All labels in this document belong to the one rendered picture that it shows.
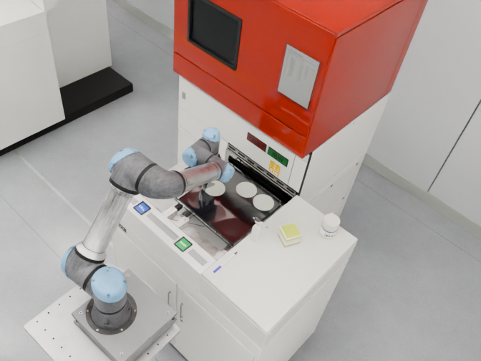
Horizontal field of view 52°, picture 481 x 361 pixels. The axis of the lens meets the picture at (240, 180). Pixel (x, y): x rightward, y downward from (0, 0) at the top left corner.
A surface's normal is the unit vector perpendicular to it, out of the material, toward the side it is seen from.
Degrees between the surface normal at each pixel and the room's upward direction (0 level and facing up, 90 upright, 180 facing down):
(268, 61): 90
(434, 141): 90
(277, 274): 0
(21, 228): 0
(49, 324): 0
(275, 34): 90
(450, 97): 90
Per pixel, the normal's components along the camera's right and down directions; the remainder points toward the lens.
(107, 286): 0.25, -0.59
